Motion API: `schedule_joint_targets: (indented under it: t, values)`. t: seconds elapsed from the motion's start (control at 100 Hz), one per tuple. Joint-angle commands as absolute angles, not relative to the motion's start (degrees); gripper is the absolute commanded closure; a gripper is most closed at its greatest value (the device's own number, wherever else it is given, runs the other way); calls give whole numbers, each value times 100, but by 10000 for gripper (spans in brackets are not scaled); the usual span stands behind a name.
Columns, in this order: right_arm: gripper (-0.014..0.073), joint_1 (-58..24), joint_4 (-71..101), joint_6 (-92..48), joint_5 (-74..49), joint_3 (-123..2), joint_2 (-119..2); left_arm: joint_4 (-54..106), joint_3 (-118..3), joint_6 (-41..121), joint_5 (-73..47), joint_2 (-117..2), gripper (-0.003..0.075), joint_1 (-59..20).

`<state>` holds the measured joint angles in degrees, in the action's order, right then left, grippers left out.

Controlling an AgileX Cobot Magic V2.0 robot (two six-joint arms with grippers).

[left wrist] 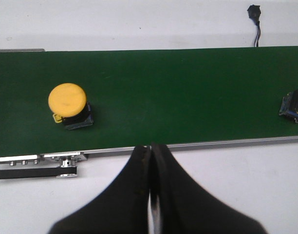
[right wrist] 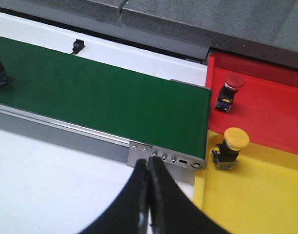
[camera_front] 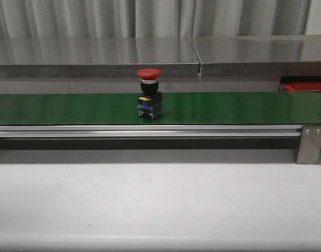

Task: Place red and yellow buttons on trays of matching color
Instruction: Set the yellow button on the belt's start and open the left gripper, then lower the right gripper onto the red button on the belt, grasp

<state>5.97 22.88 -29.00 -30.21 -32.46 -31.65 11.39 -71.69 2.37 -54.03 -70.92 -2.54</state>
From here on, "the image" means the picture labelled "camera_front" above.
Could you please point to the green conveyor belt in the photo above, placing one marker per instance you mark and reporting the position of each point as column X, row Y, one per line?
column 178, row 108

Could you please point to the red plastic tray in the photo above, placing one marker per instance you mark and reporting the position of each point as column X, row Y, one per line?
column 303, row 86

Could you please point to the grey stone counter slab right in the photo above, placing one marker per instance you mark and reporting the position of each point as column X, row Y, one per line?
column 262, row 56

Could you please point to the grey stone counter slab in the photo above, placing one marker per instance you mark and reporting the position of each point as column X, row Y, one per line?
column 95, row 57
column 262, row 56

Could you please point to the grey stone counter slab left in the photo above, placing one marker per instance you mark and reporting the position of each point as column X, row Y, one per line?
column 95, row 57

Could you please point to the white pleated curtain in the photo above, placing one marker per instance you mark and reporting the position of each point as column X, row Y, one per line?
column 127, row 19

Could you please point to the aluminium conveyor frame rail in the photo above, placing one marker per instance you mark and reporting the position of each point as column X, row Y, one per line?
column 148, row 130

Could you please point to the steel conveyor support bracket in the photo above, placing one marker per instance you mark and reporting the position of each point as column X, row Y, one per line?
column 310, row 145

